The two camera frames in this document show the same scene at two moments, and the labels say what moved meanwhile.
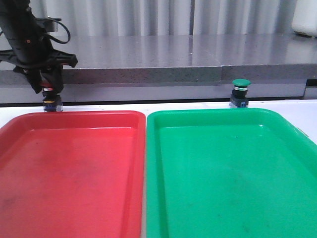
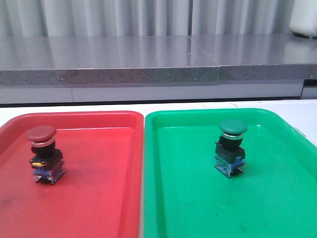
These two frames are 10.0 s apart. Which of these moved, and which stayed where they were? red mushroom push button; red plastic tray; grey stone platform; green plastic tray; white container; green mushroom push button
Moved: red mushroom push button; green mushroom push button
Stayed: white container; green plastic tray; red plastic tray; grey stone platform
